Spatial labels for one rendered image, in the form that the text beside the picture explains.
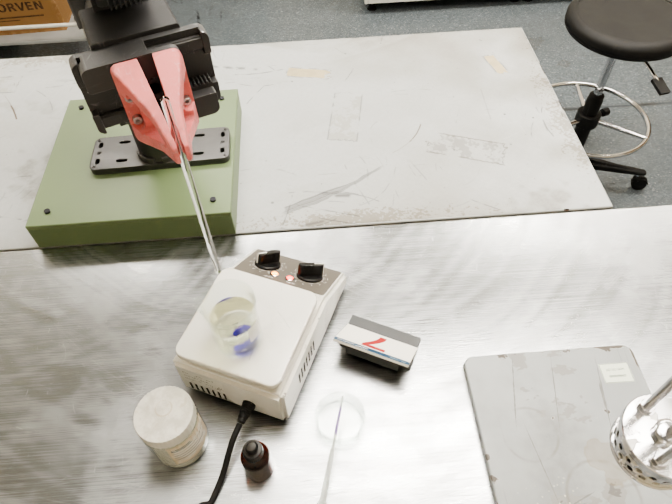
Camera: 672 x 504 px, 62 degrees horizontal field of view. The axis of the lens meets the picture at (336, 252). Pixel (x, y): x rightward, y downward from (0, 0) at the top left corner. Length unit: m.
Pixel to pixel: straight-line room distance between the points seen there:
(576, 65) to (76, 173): 2.38
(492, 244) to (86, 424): 0.55
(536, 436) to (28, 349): 0.60
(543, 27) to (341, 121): 2.23
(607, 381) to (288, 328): 0.37
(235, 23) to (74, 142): 2.20
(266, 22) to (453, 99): 2.12
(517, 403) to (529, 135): 0.47
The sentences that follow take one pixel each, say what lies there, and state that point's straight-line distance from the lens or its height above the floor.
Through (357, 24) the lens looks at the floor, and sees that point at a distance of 3.01.
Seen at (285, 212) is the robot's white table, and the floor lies 0.90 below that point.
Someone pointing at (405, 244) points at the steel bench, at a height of 0.90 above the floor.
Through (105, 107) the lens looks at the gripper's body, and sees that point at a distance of 0.49.
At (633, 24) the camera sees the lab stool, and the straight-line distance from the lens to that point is 1.88.
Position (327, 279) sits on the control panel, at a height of 0.95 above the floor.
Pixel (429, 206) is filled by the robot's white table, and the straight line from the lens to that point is 0.83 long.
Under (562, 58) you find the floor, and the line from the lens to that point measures 2.91.
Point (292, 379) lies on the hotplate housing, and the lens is 0.60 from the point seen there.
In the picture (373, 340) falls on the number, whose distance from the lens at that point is 0.67.
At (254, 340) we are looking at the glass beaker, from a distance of 0.57.
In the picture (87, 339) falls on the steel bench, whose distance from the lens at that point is 0.76.
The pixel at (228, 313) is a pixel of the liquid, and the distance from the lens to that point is 0.57.
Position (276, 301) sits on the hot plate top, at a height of 0.99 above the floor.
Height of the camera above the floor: 1.51
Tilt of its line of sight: 52 degrees down
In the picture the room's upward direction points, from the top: 2 degrees counter-clockwise
